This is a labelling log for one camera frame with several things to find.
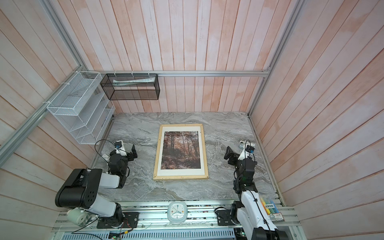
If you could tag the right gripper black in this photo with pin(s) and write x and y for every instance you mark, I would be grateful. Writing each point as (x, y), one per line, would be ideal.
(229, 155)

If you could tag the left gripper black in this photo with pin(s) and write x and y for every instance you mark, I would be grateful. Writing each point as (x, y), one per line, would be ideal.
(130, 155)

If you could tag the light wooden picture frame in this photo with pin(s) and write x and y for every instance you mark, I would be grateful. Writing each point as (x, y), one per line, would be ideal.
(181, 177)

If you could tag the white photo mat board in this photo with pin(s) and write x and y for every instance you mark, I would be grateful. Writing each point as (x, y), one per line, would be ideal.
(181, 172)

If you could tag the autumn forest photo print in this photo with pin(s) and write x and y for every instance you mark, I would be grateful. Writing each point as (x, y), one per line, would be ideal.
(181, 150)

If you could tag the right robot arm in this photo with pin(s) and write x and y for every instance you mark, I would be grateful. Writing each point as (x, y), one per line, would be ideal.
(249, 211)

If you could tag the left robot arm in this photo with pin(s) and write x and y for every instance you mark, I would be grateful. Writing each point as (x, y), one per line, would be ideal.
(80, 190)

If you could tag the small white grey device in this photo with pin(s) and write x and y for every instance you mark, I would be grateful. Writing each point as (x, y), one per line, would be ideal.
(243, 144)

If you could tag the small white square tag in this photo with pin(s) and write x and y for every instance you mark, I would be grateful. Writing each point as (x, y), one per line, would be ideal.
(105, 157)

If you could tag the pack of coloured highlighters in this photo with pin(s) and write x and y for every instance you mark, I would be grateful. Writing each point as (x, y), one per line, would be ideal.
(272, 210)

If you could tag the white desk clock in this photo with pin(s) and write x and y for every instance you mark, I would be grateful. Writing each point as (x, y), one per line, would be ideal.
(177, 212)

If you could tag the paper in black basket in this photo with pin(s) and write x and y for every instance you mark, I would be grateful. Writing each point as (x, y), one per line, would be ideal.
(134, 82)

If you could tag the white tape roll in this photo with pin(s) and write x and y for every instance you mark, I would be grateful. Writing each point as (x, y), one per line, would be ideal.
(78, 217)

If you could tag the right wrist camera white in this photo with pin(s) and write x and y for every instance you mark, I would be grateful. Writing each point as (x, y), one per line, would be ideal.
(246, 153)

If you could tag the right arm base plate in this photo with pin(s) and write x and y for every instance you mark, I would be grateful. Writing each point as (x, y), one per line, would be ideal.
(224, 218)

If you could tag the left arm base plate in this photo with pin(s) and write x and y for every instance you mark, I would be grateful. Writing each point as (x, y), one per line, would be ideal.
(125, 220)

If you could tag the white wire mesh shelf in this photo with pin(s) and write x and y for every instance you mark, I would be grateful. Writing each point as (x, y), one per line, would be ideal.
(83, 110)

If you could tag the black wire mesh basket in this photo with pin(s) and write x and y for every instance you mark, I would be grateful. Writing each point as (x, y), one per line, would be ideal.
(130, 93)

